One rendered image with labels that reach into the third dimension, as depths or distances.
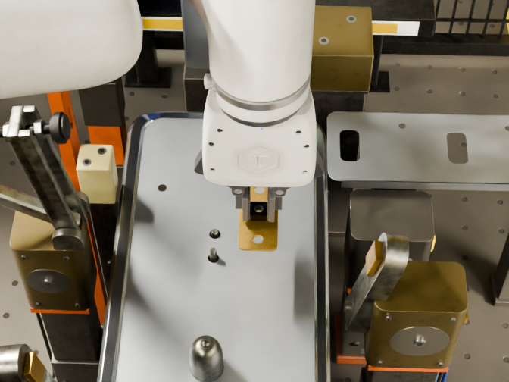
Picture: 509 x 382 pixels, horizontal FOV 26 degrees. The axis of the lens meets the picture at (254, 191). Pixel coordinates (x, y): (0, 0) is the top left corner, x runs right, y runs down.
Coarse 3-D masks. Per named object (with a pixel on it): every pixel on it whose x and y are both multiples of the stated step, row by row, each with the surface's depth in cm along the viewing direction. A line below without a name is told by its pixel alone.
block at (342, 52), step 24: (336, 24) 126; (360, 24) 126; (312, 48) 124; (336, 48) 124; (360, 48) 124; (312, 72) 126; (336, 72) 125; (360, 72) 125; (336, 96) 129; (360, 96) 129; (336, 192) 144; (336, 216) 149
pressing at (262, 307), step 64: (192, 128) 125; (320, 128) 125; (128, 192) 119; (192, 192) 119; (256, 192) 119; (320, 192) 120; (128, 256) 114; (192, 256) 114; (256, 256) 114; (320, 256) 115; (128, 320) 110; (192, 320) 110; (256, 320) 110; (320, 320) 110
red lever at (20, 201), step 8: (0, 184) 106; (0, 192) 106; (8, 192) 106; (16, 192) 107; (0, 200) 106; (8, 200) 106; (16, 200) 106; (24, 200) 107; (32, 200) 107; (16, 208) 107; (24, 208) 107; (32, 208) 107; (40, 208) 107; (32, 216) 108; (40, 216) 108
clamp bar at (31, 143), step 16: (16, 112) 98; (32, 112) 98; (0, 128) 98; (16, 128) 97; (32, 128) 98; (48, 128) 98; (64, 128) 97; (16, 144) 97; (32, 144) 97; (48, 144) 102; (32, 160) 99; (48, 160) 103; (32, 176) 101; (48, 176) 101; (64, 176) 105; (48, 192) 103; (64, 192) 107; (48, 208) 105; (64, 208) 105; (80, 208) 110; (64, 224) 107
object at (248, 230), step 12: (252, 192) 110; (264, 192) 110; (252, 204) 108; (264, 204) 108; (240, 216) 108; (252, 216) 107; (264, 216) 107; (276, 216) 108; (240, 228) 107; (252, 228) 107; (264, 228) 107; (276, 228) 107; (240, 240) 106; (252, 240) 106; (264, 240) 106; (276, 240) 106
